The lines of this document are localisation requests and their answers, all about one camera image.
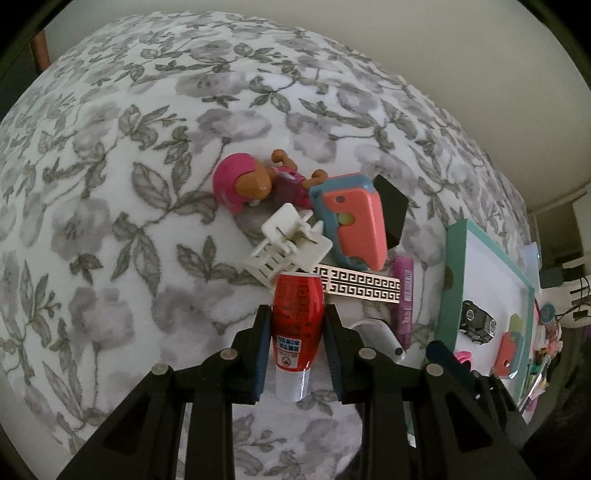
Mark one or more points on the floral grey white blanket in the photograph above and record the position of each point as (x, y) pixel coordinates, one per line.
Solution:
(116, 255)

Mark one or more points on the teal white shallow tray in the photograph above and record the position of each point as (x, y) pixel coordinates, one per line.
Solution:
(478, 270)

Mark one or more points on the magenta lighter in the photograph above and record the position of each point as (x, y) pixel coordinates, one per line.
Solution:
(403, 270)

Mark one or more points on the black toy car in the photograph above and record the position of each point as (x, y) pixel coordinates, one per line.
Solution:
(476, 323)

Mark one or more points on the pink haired doll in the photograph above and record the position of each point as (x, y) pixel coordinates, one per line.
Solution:
(241, 179)

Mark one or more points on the black charger block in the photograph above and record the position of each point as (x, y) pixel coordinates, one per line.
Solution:
(395, 205)

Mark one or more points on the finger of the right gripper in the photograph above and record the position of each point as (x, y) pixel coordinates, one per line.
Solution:
(489, 392)

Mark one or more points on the coral blue green toy knife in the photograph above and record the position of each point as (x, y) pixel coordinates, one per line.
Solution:
(511, 349)

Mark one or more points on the white power strip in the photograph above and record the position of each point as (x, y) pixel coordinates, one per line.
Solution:
(532, 257)

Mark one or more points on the coral blue toy knife large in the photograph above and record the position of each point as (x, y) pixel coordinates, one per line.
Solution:
(352, 212)

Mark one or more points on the black plugged power adapter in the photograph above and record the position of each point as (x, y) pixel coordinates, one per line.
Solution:
(551, 277)

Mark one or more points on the white hair claw clip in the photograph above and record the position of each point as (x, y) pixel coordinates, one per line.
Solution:
(290, 244)

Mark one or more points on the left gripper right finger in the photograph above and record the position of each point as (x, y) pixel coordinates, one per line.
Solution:
(417, 423)

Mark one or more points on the gold black patterned lighter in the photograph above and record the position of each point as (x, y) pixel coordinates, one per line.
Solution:
(359, 285)

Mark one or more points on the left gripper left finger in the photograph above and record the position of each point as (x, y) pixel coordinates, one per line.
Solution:
(188, 410)

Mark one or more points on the pink white crochet mat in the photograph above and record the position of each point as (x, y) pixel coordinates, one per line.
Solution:
(546, 345)

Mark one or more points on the red glue tube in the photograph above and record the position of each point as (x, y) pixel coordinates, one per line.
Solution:
(296, 324)

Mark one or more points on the pink watch band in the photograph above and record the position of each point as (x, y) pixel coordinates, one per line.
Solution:
(464, 357)

